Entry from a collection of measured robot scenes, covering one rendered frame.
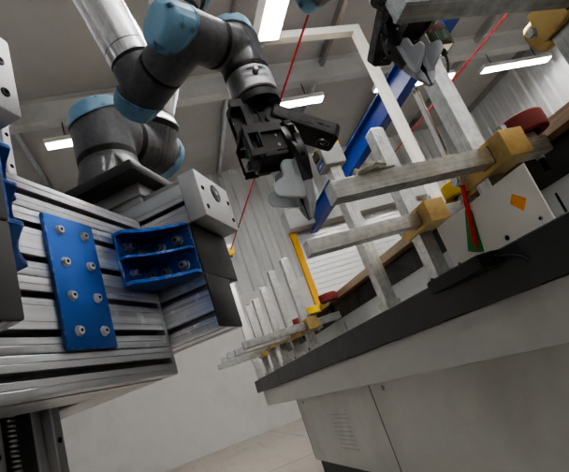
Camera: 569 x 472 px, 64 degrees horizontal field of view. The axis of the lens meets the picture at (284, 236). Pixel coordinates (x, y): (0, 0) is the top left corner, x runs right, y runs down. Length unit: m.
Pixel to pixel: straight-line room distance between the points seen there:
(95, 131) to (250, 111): 0.37
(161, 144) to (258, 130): 0.44
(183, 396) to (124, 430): 1.04
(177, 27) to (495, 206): 0.59
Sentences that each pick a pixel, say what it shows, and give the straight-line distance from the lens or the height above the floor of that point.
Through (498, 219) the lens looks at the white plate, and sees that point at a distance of 0.87.
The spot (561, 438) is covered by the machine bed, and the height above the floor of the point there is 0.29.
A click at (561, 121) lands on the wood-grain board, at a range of 1.00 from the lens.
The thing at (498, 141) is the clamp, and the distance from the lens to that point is 0.84.
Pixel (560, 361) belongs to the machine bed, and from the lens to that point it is 1.21.
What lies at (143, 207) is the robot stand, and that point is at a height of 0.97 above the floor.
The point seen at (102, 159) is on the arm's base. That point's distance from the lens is 0.93.
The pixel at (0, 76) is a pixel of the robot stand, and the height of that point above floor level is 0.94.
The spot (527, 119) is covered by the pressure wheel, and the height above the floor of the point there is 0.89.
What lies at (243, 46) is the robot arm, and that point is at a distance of 0.76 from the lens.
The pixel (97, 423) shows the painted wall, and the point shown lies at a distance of 8.43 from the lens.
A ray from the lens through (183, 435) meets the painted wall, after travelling 8.30.
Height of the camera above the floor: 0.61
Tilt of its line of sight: 17 degrees up
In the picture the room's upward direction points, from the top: 20 degrees counter-clockwise
